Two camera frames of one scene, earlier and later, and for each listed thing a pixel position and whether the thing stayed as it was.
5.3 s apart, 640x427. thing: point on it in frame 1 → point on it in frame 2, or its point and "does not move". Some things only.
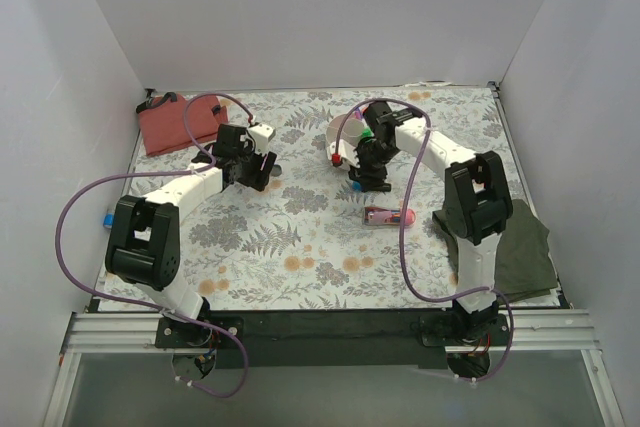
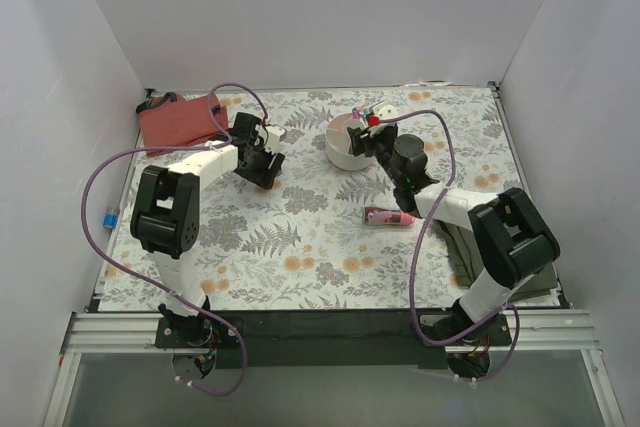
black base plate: (334, 340) does not move
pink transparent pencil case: (387, 216) does not move
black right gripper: (372, 182) → (361, 140)
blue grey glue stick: (109, 218) does not move
